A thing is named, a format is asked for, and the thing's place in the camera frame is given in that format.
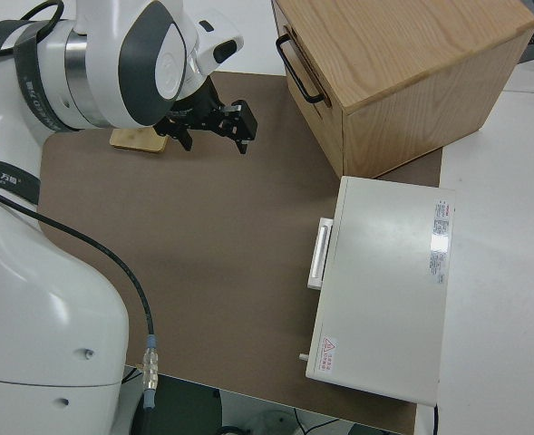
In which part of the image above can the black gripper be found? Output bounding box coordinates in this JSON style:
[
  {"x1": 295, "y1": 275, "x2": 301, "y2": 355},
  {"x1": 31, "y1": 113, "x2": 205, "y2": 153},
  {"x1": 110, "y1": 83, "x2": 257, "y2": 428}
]
[{"x1": 154, "y1": 85, "x2": 259, "y2": 157}]

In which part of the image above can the wooden mug tree stand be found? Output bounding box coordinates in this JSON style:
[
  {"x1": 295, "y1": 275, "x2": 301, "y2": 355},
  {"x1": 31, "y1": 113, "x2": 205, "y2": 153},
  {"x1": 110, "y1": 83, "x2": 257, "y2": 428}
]
[{"x1": 108, "y1": 126, "x2": 168, "y2": 157}]

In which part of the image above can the brown table mat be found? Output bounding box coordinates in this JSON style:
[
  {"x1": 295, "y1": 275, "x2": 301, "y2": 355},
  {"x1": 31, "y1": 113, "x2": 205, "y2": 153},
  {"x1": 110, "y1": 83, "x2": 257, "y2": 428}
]
[{"x1": 36, "y1": 71, "x2": 445, "y2": 435}]

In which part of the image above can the wooden drawer box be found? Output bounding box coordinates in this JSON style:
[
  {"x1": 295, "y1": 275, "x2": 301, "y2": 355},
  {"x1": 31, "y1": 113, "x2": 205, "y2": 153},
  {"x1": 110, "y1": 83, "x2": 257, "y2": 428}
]
[{"x1": 270, "y1": 0, "x2": 534, "y2": 179}]

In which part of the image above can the white toaster oven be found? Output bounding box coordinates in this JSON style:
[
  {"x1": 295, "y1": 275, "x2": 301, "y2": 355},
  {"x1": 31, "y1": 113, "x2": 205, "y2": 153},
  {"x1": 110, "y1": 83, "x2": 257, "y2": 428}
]
[{"x1": 296, "y1": 175, "x2": 457, "y2": 407}]

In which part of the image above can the black drawer handle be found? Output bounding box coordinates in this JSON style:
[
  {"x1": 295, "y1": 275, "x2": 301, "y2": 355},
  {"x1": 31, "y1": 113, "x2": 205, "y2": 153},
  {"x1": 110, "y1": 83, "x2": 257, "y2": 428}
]
[{"x1": 275, "y1": 34, "x2": 326, "y2": 105}]

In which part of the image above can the black cable with metal connector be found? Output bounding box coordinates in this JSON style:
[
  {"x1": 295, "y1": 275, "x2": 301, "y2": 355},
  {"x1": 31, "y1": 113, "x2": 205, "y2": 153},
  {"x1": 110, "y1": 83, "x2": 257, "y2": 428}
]
[{"x1": 0, "y1": 183, "x2": 161, "y2": 435}]

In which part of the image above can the black velcro cable strap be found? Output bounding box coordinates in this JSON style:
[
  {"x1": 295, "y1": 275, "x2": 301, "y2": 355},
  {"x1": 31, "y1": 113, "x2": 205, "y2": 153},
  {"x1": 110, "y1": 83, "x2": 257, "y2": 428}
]
[
  {"x1": 14, "y1": 22, "x2": 75, "y2": 135},
  {"x1": 0, "y1": 143, "x2": 42, "y2": 206}
]

